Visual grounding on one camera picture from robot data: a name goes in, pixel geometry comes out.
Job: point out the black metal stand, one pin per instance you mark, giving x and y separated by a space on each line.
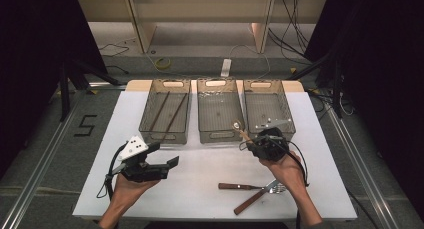
337 89
64 95

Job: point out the white power strip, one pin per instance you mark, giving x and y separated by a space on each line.
226 68

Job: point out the aluminium floor rail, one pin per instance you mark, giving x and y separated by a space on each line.
36 179
373 195

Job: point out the person's left hand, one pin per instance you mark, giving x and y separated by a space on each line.
125 190

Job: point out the white table sheet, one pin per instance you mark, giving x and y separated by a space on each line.
206 169

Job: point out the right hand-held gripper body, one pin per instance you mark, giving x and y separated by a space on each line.
271 147

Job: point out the beige shelf unit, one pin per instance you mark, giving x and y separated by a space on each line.
200 9

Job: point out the black curtain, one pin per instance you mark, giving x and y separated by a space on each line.
383 72
26 55

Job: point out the smoky clear plastic bin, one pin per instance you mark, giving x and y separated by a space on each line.
146 122
266 105
218 112

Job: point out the short aluminium rail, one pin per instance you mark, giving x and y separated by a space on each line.
106 85

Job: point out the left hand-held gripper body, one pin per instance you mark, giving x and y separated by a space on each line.
146 172

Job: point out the person's right hand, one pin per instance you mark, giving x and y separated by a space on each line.
288 172

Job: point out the brown wooden chopstick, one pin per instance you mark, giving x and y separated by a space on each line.
159 111
175 116

